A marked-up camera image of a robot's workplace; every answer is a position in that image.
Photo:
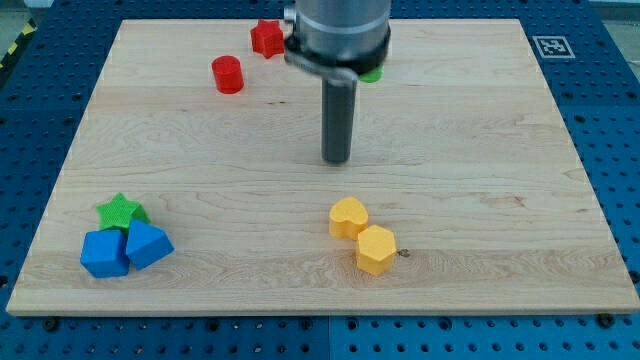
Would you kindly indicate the green circle block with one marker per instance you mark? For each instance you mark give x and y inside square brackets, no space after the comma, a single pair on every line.
[373,75]

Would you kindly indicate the green star block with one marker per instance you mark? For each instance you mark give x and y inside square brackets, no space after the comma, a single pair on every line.
[119,212]

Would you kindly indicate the blue pentagon block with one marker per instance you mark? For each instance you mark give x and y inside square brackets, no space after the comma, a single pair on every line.
[146,244]

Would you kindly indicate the red star block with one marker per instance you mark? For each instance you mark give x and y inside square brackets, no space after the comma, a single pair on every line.
[267,38]

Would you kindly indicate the red cylinder block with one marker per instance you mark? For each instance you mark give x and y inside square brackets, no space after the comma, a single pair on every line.
[228,74]

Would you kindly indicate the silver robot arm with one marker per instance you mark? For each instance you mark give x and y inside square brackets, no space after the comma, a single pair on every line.
[337,41]

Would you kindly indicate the white fiducial marker tag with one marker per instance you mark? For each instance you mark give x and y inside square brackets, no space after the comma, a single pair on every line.
[553,47]

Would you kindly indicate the yellow heart block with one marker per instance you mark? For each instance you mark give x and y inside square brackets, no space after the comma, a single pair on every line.
[347,218]

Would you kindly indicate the blue cube block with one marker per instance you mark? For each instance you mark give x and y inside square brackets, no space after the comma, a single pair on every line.
[103,254]

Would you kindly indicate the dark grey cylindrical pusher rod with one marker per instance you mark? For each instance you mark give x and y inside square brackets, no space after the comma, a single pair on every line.
[338,107]

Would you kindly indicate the yellow hexagon block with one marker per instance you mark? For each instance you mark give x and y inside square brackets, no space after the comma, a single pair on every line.
[376,250]

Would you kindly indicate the wooden board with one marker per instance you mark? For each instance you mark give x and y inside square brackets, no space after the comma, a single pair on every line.
[459,150]

